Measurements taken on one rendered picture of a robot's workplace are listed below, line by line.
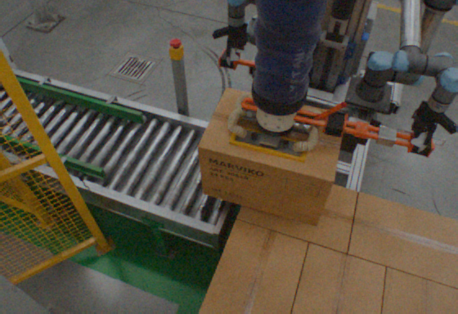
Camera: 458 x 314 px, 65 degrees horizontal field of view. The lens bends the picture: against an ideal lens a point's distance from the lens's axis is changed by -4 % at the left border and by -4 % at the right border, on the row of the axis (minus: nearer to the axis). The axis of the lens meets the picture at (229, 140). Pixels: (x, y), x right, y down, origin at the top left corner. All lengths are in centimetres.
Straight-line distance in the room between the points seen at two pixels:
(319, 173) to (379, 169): 155
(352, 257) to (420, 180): 131
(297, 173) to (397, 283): 80
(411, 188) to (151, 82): 240
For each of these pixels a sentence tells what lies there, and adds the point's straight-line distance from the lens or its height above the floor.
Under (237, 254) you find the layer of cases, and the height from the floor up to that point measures 54.
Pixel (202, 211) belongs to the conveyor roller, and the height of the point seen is 55.
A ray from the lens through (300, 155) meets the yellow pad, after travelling 161.
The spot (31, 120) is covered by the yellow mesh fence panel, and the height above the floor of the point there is 125.
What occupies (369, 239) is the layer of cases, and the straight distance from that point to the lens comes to 212.
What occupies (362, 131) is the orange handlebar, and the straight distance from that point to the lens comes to 160.
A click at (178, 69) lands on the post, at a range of 235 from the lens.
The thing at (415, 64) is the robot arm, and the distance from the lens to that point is 148.
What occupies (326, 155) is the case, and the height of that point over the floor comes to 107.
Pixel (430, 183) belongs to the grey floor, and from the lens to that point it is 321.
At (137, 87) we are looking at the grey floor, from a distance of 357.
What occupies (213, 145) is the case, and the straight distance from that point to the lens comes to 165.
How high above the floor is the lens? 234
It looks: 50 degrees down
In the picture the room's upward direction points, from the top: 1 degrees clockwise
